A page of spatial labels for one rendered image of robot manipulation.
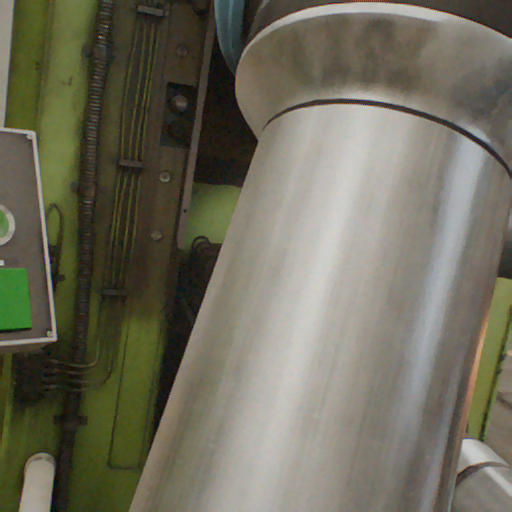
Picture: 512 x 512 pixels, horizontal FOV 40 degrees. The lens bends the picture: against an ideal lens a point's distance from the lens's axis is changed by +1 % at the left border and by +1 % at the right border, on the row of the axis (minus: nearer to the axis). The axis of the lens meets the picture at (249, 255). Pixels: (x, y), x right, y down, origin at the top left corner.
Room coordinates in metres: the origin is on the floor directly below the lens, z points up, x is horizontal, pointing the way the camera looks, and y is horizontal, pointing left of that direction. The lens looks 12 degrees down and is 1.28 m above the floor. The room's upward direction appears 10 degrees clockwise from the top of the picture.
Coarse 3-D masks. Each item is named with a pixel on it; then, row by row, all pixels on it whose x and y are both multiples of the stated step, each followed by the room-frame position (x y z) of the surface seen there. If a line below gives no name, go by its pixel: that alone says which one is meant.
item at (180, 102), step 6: (174, 96) 1.16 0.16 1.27; (180, 96) 1.15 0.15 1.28; (174, 102) 1.14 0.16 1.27; (180, 102) 1.14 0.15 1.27; (186, 102) 1.15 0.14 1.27; (174, 108) 1.15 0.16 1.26; (180, 108) 1.14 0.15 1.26; (186, 108) 1.15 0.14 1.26; (174, 126) 1.15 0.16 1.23; (180, 126) 1.15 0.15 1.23; (174, 132) 1.15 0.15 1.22; (180, 132) 1.15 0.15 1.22
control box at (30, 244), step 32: (0, 128) 0.89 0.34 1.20; (0, 160) 0.87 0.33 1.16; (32, 160) 0.90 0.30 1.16; (0, 192) 0.86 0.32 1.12; (32, 192) 0.88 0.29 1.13; (32, 224) 0.86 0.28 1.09; (0, 256) 0.82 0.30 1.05; (32, 256) 0.84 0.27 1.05; (32, 288) 0.83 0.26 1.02; (32, 320) 0.81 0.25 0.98; (0, 352) 0.82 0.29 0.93
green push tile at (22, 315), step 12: (0, 276) 0.80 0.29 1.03; (12, 276) 0.81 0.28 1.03; (24, 276) 0.82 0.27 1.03; (0, 288) 0.79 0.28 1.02; (12, 288) 0.80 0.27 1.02; (24, 288) 0.81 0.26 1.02; (0, 300) 0.79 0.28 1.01; (12, 300) 0.80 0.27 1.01; (24, 300) 0.81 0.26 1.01; (0, 312) 0.78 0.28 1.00; (12, 312) 0.79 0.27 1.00; (24, 312) 0.80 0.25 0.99; (0, 324) 0.78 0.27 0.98; (12, 324) 0.78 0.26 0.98; (24, 324) 0.79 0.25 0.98
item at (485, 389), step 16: (496, 288) 1.30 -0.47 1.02; (496, 304) 1.31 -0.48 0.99; (496, 320) 1.31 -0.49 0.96; (496, 336) 1.31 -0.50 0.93; (496, 352) 1.31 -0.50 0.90; (480, 368) 1.31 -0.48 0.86; (496, 368) 1.31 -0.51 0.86; (480, 384) 1.31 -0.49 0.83; (496, 384) 1.31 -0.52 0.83; (480, 400) 1.31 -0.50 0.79; (480, 416) 1.31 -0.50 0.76; (480, 432) 1.31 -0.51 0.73
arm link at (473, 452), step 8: (464, 440) 0.58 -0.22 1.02; (472, 440) 0.59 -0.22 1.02; (464, 448) 0.57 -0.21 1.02; (472, 448) 0.57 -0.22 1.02; (480, 448) 0.57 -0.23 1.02; (488, 448) 0.58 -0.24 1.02; (464, 456) 0.56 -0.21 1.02; (472, 456) 0.56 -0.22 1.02; (480, 456) 0.56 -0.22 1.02; (488, 456) 0.56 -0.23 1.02; (496, 456) 0.57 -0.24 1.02; (464, 464) 0.55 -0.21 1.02; (472, 464) 0.55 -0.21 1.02
